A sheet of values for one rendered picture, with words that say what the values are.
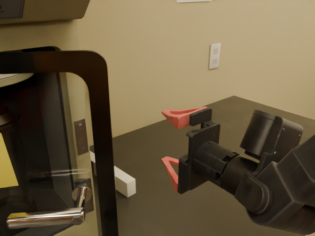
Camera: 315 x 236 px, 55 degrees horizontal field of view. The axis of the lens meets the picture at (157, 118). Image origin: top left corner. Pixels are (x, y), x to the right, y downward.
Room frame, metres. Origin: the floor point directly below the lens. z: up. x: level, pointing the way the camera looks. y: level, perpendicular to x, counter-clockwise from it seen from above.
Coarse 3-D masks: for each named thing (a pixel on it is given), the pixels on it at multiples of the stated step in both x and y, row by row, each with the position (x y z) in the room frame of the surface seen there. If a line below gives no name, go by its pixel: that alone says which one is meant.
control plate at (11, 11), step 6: (0, 0) 0.39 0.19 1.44; (6, 0) 0.39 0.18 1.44; (12, 0) 0.40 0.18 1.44; (18, 0) 0.40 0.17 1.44; (24, 0) 0.41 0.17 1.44; (6, 6) 0.40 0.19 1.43; (12, 6) 0.40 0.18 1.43; (18, 6) 0.41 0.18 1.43; (0, 12) 0.40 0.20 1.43; (6, 12) 0.40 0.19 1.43; (12, 12) 0.41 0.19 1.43; (18, 12) 0.41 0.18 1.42; (0, 18) 0.41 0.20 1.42; (6, 18) 0.41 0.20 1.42; (12, 18) 0.42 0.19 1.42; (18, 18) 0.42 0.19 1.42
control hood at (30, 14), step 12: (36, 0) 0.42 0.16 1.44; (48, 0) 0.43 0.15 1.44; (60, 0) 0.44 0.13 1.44; (72, 0) 0.45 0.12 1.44; (84, 0) 0.47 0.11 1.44; (24, 12) 0.42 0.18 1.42; (36, 12) 0.43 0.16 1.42; (48, 12) 0.44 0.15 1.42; (60, 12) 0.46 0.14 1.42; (72, 12) 0.47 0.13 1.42; (84, 12) 0.48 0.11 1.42
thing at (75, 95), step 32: (0, 64) 0.32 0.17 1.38; (32, 64) 0.33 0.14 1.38; (64, 64) 0.33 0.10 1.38; (96, 64) 0.34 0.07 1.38; (0, 96) 0.32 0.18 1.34; (32, 96) 0.33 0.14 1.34; (64, 96) 0.33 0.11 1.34; (96, 96) 0.34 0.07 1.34; (0, 128) 0.32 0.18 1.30; (32, 128) 0.33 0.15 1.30; (64, 128) 0.33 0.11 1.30; (96, 128) 0.33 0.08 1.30; (32, 160) 0.32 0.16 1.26; (64, 160) 0.33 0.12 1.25; (96, 160) 0.33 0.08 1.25; (0, 192) 0.32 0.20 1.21; (32, 192) 0.32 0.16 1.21; (64, 192) 0.33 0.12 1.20; (96, 192) 0.33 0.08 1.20; (0, 224) 0.32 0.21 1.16; (96, 224) 0.33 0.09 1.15
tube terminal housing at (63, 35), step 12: (0, 24) 0.44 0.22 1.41; (12, 24) 0.45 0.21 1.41; (24, 24) 0.46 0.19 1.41; (36, 24) 0.47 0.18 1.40; (48, 24) 0.48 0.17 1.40; (60, 24) 0.49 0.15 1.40; (72, 24) 0.51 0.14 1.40; (0, 36) 0.44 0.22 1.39; (12, 36) 0.45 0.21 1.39; (24, 36) 0.46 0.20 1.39; (36, 36) 0.47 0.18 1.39; (48, 36) 0.48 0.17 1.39; (60, 36) 0.49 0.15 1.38; (72, 36) 0.51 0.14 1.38; (0, 48) 0.43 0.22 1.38; (12, 48) 0.44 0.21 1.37; (24, 48) 0.45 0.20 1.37; (60, 48) 0.49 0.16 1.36; (72, 48) 0.50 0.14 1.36
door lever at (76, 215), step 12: (72, 192) 0.33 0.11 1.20; (84, 192) 0.33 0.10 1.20; (84, 204) 0.31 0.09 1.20; (12, 216) 0.28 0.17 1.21; (24, 216) 0.28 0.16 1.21; (36, 216) 0.28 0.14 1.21; (48, 216) 0.28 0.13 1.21; (60, 216) 0.28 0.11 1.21; (72, 216) 0.28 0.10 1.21; (84, 216) 0.29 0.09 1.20; (12, 228) 0.27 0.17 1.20
